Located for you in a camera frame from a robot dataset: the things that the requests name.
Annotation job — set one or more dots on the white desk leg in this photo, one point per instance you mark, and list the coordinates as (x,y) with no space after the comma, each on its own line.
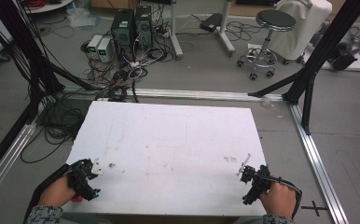
(175,37)
(226,34)

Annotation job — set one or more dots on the black low frame beam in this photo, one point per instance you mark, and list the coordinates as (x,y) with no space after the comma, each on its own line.
(5,143)

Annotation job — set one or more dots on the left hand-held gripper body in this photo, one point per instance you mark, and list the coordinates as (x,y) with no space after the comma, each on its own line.
(80,172)

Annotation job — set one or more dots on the person's left hand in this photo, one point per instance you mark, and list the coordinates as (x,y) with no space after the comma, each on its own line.
(57,193)

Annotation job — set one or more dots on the white power supply box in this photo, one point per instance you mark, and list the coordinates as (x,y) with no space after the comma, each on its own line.
(94,45)
(104,49)

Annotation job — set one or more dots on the black round swivel stool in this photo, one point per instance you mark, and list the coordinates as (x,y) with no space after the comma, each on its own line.
(276,19)

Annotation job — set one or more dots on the small red part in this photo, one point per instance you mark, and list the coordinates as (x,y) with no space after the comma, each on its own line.
(77,198)

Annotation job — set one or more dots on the aluminium floor rail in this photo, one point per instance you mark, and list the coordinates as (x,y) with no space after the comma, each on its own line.
(200,94)
(318,161)
(7,161)

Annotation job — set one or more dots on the black power adapter box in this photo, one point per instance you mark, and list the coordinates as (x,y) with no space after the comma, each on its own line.
(210,22)

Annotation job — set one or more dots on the slim black computer tower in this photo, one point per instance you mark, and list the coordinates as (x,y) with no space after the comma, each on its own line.
(144,28)

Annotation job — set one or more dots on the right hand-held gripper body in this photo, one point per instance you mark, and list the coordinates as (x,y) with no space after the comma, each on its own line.
(257,177)

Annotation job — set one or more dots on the white covered chair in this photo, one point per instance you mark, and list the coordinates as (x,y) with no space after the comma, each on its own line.
(313,18)

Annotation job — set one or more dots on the black device on board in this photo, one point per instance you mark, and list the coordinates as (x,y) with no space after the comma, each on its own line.
(343,57)

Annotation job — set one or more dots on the clear plastic bag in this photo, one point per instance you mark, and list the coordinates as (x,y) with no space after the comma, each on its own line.
(81,18)

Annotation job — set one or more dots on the large black computer tower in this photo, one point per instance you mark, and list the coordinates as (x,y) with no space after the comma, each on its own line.
(122,31)

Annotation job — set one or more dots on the round white table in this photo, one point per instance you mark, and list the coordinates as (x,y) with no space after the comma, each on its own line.
(49,6)

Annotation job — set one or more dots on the person's right hand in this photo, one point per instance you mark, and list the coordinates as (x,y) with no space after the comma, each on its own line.
(279,199)

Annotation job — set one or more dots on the black frame post with struts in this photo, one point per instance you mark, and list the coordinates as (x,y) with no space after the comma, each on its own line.
(330,43)

